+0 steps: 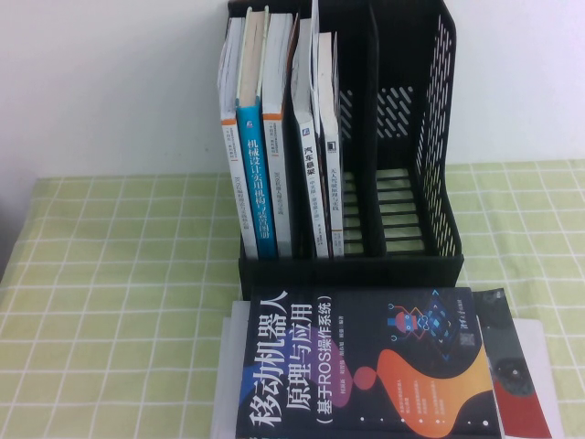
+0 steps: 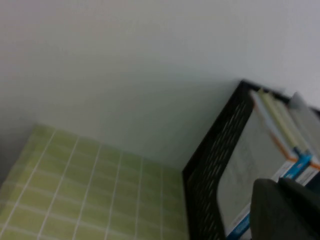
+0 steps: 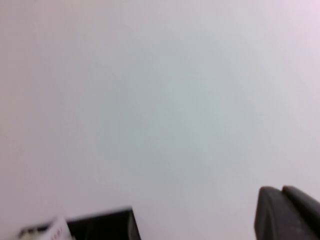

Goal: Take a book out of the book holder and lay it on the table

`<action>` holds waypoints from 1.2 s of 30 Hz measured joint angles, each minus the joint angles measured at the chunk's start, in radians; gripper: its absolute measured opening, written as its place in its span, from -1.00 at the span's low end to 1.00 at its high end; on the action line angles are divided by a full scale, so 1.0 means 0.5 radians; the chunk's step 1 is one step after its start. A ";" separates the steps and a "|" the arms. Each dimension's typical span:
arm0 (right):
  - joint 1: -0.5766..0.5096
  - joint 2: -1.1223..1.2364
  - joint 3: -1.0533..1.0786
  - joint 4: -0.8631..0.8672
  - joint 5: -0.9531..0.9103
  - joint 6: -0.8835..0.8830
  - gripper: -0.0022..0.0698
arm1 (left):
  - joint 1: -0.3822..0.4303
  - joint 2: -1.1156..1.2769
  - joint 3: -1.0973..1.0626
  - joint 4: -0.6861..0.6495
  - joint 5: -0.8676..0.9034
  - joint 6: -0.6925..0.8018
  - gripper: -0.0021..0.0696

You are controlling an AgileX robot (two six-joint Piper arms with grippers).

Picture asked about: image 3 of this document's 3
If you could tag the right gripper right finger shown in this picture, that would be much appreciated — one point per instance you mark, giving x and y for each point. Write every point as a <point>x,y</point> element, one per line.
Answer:
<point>305,203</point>

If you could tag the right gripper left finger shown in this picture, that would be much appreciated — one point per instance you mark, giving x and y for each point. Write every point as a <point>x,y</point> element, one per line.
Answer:
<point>275,220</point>

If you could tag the white self-driving book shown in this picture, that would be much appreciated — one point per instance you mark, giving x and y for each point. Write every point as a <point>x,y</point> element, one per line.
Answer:
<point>57,230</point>

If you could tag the black perforated book holder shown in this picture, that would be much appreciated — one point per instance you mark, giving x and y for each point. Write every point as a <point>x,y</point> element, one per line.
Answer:
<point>105,225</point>

